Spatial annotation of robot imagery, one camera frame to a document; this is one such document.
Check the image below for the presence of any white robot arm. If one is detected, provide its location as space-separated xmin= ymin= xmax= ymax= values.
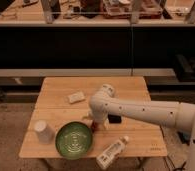
xmin=88 ymin=84 xmax=195 ymax=171

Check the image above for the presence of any white paper cup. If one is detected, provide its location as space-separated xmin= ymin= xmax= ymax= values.
xmin=34 ymin=120 xmax=55 ymax=144

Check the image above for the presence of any green round plate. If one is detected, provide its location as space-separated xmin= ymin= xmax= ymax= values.
xmin=55 ymin=121 xmax=93 ymax=160

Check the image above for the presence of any blue object on floor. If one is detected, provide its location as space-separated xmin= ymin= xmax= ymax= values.
xmin=178 ymin=132 xmax=190 ymax=145

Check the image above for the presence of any red pepper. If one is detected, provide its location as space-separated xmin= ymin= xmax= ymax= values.
xmin=91 ymin=121 xmax=99 ymax=131

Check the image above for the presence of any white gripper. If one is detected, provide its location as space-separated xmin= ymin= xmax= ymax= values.
xmin=82 ymin=112 xmax=109 ymax=130

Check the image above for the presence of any wooden table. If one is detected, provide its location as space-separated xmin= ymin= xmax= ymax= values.
xmin=19 ymin=77 xmax=167 ymax=160

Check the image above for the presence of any wooden shelf with clutter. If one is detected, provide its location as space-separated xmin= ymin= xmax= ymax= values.
xmin=0 ymin=0 xmax=195 ymax=27

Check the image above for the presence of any black rectangular block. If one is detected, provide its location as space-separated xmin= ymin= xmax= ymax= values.
xmin=108 ymin=115 xmax=122 ymax=124

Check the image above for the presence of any white plastic bottle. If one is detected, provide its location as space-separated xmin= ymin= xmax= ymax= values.
xmin=96 ymin=136 xmax=129 ymax=170

